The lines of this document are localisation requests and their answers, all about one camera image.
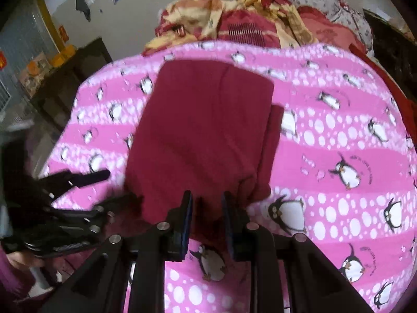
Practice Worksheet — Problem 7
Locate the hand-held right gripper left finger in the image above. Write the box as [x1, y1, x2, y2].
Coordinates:
[39, 191, 193, 313]

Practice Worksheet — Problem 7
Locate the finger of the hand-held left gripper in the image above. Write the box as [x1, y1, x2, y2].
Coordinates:
[37, 169, 111, 197]
[65, 192, 144, 233]

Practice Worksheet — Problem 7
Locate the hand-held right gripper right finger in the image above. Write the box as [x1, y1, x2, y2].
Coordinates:
[222, 191, 378, 313]

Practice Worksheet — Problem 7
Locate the maroon garment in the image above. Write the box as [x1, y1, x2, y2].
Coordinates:
[124, 59, 285, 251]

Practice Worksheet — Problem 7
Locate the person's left forearm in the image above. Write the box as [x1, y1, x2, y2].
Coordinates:
[0, 251, 36, 304]

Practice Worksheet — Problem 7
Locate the person's left hand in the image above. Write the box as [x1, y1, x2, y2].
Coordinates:
[5, 249, 46, 273]

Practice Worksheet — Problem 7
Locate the pink penguin print blanket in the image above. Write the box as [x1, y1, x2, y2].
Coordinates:
[42, 41, 417, 313]

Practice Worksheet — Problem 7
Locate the dark wooden table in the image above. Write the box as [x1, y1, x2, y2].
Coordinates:
[20, 37, 113, 131]

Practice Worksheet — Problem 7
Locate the orange box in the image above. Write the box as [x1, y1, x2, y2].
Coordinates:
[20, 52, 54, 88]

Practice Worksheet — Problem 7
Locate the yellow box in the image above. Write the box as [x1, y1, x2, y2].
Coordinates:
[49, 45, 77, 67]

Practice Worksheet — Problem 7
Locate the window grille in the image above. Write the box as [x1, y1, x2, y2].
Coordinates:
[0, 0, 61, 115]

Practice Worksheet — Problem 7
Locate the dark hanging cloth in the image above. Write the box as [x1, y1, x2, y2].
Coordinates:
[75, 0, 92, 22]

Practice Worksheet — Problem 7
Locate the red yellow floral quilt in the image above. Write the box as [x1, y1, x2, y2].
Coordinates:
[142, 0, 369, 56]

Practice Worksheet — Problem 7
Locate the dark wooden headboard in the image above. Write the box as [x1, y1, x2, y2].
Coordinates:
[363, 8, 417, 105]

